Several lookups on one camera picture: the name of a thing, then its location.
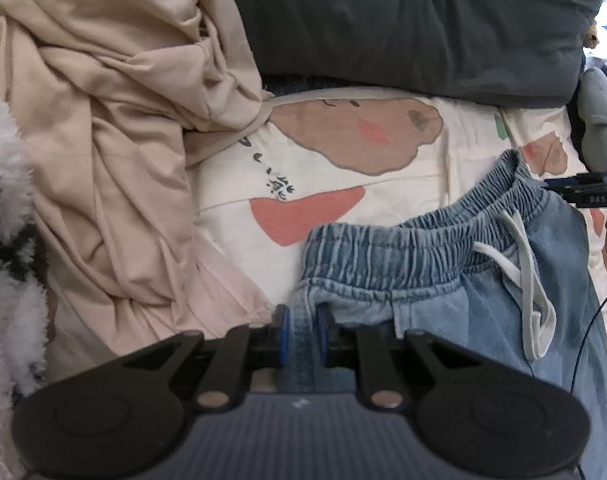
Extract grey knit cloth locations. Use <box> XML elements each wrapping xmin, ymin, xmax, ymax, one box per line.
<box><xmin>260</xmin><ymin>74</ymin><xmax>344</xmax><ymax>100</ymax></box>

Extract beige garment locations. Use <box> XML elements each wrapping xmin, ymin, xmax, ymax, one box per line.
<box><xmin>0</xmin><ymin>0</ymin><xmax>276</xmax><ymax>376</ymax></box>

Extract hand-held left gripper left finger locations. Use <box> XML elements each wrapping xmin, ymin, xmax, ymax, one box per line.
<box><xmin>118</xmin><ymin>304</ymin><xmax>290</xmax><ymax>409</ymax></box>

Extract black cable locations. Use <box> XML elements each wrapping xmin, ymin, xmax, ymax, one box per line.
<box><xmin>571</xmin><ymin>280</ymin><xmax>607</xmax><ymax>396</ymax></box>

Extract blue denim pants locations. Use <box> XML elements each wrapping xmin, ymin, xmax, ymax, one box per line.
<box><xmin>278</xmin><ymin>149</ymin><xmax>607</xmax><ymax>480</ymax></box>

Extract grey neck pillow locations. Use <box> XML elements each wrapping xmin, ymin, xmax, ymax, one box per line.
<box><xmin>576</xmin><ymin>67</ymin><xmax>607</xmax><ymax>173</ymax></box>

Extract dark grey pillow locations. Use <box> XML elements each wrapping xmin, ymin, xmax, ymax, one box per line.
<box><xmin>203</xmin><ymin>0</ymin><xmax>604</xmax><ymax>108</ymax></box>

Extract cream bear printed blanket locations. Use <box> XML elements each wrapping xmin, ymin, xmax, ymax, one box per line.
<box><xmin>183</xmin><ymin>87</ymin><xmax>607</xmax><ymax>341</ymax></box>

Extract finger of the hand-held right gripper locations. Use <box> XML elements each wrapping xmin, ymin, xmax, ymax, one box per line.
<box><xmin>543</xmin><ymin>174</ymin><xmax>581</xmax><ymax>199</ymax></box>

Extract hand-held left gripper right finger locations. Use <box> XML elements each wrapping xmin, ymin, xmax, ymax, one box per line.
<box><xmin>317</xmin><ymin>304</ymin><xmax>487</xmax><ymax>409</ymax></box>

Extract white fuzzy black-patterned blanket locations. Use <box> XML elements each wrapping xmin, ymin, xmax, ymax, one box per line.
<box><xmin>0</xmin><ymin>0</ymin><xmax>54</xmax><ymax>480</ymax></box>

